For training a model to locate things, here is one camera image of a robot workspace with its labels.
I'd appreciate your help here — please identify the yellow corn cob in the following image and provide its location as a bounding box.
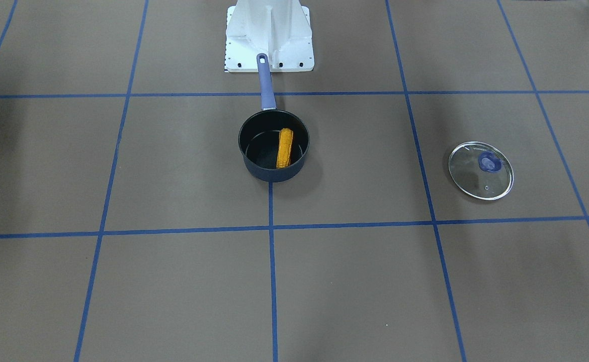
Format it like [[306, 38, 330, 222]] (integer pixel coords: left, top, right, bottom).
[[276, 128, 294, 169]]

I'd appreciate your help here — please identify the glass lid with blue knob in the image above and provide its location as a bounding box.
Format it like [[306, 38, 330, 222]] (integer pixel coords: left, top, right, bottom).
[[447, 141, 515, 201]]

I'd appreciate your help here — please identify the blue saucepan with handle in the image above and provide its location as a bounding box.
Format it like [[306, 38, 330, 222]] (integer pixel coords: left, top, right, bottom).
[[237, 53, 310, 183]]

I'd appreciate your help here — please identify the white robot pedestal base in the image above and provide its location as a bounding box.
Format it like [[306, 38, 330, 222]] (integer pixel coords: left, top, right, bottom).
[[224, 1, 315, 73]]

